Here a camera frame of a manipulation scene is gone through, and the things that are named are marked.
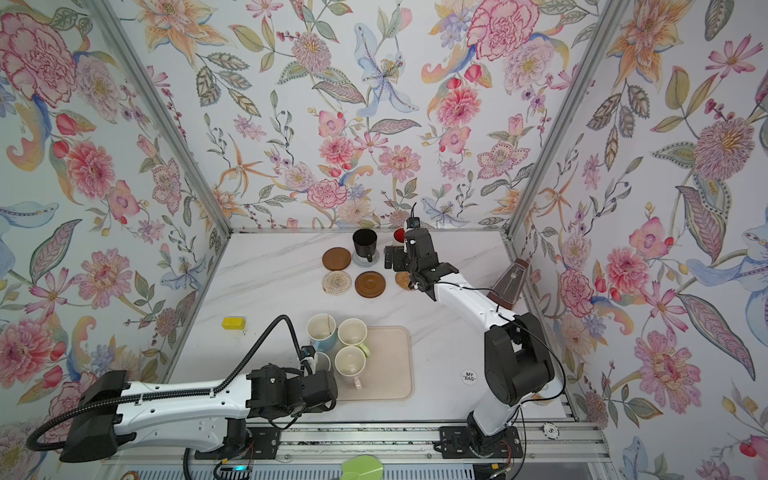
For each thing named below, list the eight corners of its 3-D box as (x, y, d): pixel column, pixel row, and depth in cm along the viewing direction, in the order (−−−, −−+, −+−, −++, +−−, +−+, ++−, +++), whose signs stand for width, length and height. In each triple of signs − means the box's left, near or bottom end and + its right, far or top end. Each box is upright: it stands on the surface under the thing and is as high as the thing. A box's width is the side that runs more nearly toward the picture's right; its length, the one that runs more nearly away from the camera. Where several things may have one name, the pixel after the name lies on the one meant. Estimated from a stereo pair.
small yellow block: (224, 329, 96) (220, 325, 94) (226, 321, 98) (223, 317, 96) (245, 329, 96) (241, 325, 94) (247, 322, 98) (244, 317, 96)
